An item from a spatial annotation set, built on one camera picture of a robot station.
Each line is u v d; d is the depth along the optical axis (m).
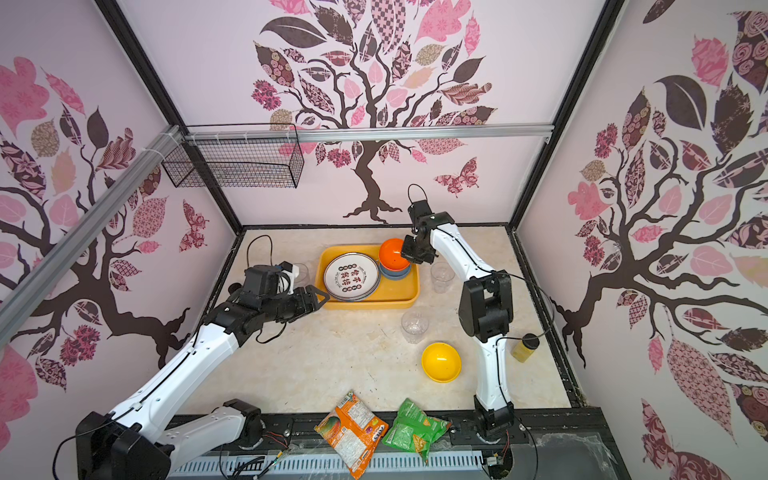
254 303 0.59
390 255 0.94
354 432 0.71
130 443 0.37
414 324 0.89
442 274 1.02
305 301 0.68
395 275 1.00
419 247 0.80
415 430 0.69
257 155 1.63
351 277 1.01
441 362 0.83
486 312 0.55
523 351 0.80
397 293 0.98
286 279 0.63
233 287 0.92
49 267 0.54
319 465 0.70
